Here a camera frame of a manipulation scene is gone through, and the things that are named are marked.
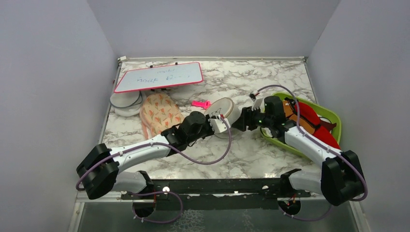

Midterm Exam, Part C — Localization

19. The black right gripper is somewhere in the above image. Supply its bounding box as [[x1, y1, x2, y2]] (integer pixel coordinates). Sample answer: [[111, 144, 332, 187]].
[[232, 104, 273, 131]]

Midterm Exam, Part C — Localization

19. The white mesh laundry bag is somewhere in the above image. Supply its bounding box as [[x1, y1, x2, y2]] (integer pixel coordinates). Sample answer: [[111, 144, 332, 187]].
[[204, 98, 241, 125]]

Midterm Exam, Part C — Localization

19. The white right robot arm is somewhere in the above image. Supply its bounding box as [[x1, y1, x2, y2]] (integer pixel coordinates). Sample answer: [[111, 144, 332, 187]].
[[232, 96, 368, 206]]

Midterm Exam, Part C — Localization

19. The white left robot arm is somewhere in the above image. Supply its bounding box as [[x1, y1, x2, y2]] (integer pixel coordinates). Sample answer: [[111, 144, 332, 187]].
[[76, 111, 220, 200]]

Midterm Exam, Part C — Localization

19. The orange bra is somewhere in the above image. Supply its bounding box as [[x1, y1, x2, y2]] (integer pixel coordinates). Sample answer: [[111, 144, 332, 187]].
[[282, 98, 320, 134]]

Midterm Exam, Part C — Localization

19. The floral fabric laundry bag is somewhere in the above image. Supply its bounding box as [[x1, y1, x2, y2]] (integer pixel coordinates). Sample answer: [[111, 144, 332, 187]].
[[139, 93, 184, 139]]

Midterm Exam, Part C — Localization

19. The red bra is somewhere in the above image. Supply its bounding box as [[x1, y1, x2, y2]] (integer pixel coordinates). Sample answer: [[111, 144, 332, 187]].
[[299, 102, 340, 149]]

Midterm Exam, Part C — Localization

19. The pink plastic clip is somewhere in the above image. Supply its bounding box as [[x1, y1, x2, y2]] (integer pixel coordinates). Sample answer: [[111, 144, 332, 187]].
[[191, 101, 211, 110]]

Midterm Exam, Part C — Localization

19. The pink framed whiteboard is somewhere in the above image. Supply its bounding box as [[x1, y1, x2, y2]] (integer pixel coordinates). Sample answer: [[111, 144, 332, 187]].
[[114, 62, 204, 93]]

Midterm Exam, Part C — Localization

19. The green plastic tray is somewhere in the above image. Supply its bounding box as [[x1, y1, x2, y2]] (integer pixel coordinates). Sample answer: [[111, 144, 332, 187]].
[[260, 92, 342, 158]]

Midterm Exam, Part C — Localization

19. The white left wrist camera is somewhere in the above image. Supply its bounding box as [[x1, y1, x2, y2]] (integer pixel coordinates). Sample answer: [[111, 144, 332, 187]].
[[208, 117, 231, 134]]

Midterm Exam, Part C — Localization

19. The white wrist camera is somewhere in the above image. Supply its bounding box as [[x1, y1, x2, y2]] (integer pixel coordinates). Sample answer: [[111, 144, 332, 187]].
[[249, 91, 263, 111], [208, 117, 231, 134]]

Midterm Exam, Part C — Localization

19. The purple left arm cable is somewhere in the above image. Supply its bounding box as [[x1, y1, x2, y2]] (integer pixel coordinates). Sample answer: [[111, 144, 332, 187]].
[[75, 116, 233, 192]]

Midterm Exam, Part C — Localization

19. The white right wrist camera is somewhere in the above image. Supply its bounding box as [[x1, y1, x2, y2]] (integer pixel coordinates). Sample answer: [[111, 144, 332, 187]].
[[249, 91, 263, 111]]

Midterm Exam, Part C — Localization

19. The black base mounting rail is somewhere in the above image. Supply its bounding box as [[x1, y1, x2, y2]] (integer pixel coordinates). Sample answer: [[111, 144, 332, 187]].
[[121, 178, 311, 218]]

